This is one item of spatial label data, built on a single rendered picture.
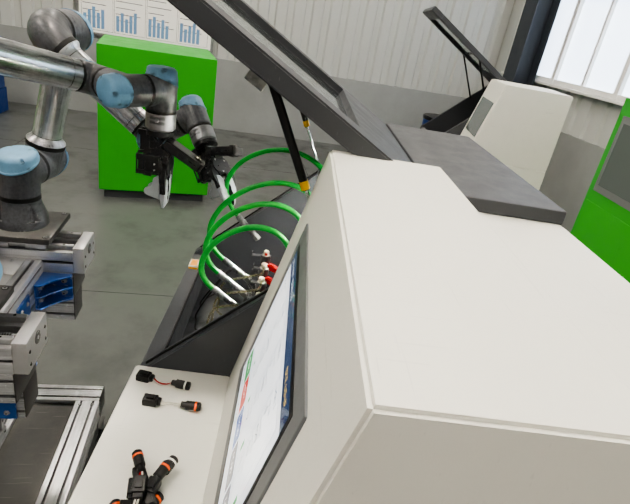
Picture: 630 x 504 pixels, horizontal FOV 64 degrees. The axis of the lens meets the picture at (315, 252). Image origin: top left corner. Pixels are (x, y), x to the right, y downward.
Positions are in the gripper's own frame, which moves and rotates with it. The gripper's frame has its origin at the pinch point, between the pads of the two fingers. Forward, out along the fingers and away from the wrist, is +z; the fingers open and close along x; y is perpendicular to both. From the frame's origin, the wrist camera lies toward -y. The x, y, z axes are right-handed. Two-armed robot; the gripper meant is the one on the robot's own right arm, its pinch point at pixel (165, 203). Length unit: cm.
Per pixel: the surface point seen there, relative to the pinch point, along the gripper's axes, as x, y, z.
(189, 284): -9.3, -6.2, 29.8
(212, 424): 51, -24, 27
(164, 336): 19.1, -5.7, 29.8
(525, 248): 51, -74, -22
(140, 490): 72, -15, 22
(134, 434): 56, -9, 27
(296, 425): 95, -36, -18
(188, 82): -319, 62, 16
